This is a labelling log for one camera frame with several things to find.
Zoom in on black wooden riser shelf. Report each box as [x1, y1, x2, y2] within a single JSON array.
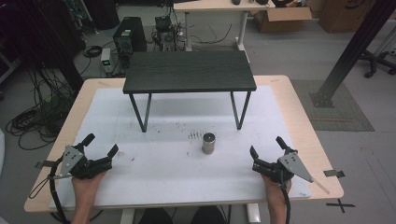
[[122, 50, 258, 133]]

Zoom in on person's right leg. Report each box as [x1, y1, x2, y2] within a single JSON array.
[[190, 205, 227, 224]]

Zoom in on light wooden table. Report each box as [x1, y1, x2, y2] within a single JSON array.
[[23, 74, 346, 224]]

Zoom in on black tape strip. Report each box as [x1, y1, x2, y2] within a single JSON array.
[[322, 169, 347, 179], [34, 160, 58, 169]]

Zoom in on bundle of black floor cables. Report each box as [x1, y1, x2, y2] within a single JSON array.
[[5, 66, 78, 151]]

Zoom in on white power supply unit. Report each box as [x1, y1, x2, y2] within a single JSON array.
[[100, 48, 113, 75]]

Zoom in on silver metal can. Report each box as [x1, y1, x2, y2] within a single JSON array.
[[201, 132, 217, 156]]

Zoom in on black tape cross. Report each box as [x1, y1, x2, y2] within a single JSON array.
[[325, 198, 357, 215]]

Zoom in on black office chair base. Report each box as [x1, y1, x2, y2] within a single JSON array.
[[358, 49, 396, 79]]

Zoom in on white-legged wooden desk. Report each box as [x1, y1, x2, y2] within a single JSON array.
[[173, 0, 276, 52]]

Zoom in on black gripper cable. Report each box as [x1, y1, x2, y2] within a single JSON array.
[[279, 179, 292, 224], [28, 158, 72, 224]]

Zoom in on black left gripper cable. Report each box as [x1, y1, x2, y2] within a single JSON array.
[[28, 158, 72, 224]]

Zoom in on white table mat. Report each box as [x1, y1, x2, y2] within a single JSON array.
[[49, 85, 313, 210]]

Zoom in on large closed cardboard box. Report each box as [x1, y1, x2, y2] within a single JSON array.
[[317, 0, 378, 35]]

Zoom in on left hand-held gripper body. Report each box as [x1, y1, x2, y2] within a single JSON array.
[[49, 145, 113, 180]]

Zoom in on grey floor mat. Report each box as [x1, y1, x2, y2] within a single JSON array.
[[290, 78, 375, 133]]

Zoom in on person's left hand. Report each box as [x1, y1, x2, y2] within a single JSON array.
[[71, 170, 108, 199]]

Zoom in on black electronics box with cables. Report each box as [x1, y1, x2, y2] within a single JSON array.
[[151, 14, 185, 52]]

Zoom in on black metal pillar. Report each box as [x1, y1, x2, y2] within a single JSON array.
[[309, 0, 396, 109]]

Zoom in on person's right hand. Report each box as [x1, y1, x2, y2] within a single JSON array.
[[261, 174, 293, 204]]

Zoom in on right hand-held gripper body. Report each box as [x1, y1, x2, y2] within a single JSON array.
[[251, 149, 331, 195]]

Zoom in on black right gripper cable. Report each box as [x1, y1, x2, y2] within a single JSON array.
[[279, 179, 292, 224]]

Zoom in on black computer tower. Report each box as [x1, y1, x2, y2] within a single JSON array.
[[112, 16, 148, 54]]

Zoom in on coiled black cable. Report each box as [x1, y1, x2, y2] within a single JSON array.
[[82, 45, 104, 59]]

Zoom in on dark curtain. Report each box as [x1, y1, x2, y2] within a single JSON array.
[[0, 0, 86, 92]]

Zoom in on open cardboard box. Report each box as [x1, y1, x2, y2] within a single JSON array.
[[251, 7, 313, 34]]

